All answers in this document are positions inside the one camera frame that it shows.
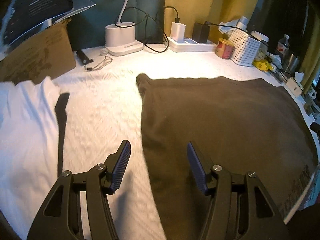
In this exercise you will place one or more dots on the clear water bottle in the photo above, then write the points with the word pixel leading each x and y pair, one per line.
pixel 282 44

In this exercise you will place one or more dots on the teal curtain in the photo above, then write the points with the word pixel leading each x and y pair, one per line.
pixel 105 2

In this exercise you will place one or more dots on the clear jar with white lid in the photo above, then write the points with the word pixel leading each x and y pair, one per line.
pixel 261 45

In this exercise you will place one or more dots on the white power strip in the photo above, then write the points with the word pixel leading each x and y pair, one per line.
pixel 192 46

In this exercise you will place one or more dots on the white printed mug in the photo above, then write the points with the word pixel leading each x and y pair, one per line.
pixel 312 93

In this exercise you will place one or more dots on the red tin can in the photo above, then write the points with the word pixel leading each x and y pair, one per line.
pixel 224 49

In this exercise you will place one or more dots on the yellow tissue box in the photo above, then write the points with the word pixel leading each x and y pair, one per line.
pixel 295 86

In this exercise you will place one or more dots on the yellow curtain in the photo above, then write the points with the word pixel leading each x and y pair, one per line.
pixel 212 2

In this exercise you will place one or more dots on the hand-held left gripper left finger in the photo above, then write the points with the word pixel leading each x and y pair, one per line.
pixel 121 162

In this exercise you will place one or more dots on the white charger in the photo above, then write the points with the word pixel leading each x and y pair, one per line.
pixel 178 31

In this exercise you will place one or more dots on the yellow snack packet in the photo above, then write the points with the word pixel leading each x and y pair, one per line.
pixel 262 65

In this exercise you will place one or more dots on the white desk lamp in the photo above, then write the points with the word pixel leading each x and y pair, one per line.
pixel 122 40

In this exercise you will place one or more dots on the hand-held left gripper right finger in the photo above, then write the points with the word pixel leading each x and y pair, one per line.
pixel 197 170

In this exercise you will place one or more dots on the white cloth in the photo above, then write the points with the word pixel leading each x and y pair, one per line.
pixel 27 142

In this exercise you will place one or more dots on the dark brown t-shirt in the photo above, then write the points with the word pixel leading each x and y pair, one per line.
pixel 220 130

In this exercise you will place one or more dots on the brown cardboard sheet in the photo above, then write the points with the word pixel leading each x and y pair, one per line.
pixel 37 55

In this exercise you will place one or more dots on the blue capped bottle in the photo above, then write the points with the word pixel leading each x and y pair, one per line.
pixel 242 22

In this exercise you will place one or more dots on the steel travel mug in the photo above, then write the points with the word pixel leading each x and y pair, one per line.
pixel 292 62

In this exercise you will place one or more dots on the black charger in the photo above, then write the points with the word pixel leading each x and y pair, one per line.
pixel 200 33

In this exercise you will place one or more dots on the small black flashlight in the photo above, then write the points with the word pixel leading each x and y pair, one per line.
pixel 83 57

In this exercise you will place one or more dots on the white plastic basket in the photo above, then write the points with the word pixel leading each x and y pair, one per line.
pixel 243 47

